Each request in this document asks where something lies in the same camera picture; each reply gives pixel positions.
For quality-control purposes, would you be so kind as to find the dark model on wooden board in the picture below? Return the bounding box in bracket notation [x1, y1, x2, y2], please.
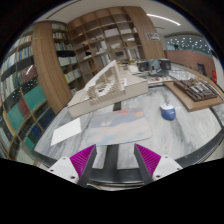
[174, 78, 217, 102]

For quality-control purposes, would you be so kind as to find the black box on table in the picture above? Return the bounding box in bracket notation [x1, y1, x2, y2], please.
[137, 60, 149, 72]

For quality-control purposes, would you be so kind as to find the pastel printed mouse pad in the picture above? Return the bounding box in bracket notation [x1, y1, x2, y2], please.
[87, 107, 152, 146]

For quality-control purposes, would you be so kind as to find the wooden bookshelf wall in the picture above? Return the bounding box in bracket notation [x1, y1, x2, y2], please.
[68, 6, 165, 89]

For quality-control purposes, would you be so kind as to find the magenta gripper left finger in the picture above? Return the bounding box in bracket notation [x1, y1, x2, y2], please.
[70, 145, 97, 187]

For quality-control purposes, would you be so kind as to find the bookshelf with books at left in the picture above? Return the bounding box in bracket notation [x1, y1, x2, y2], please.
[0, 21, 81, 164]

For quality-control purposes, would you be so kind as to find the white paper sheet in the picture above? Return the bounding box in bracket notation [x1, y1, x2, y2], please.
[51, 118, 82, 145]

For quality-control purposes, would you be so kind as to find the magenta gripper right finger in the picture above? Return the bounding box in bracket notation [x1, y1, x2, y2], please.
[134, 144, 161, 185]

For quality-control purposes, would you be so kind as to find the white architectural model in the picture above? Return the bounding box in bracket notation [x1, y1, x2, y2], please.
[68, 61, 148, 117]

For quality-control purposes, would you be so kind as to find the blue and white computer mouse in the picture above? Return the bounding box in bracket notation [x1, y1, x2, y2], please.
[160, 103, 176, 120]

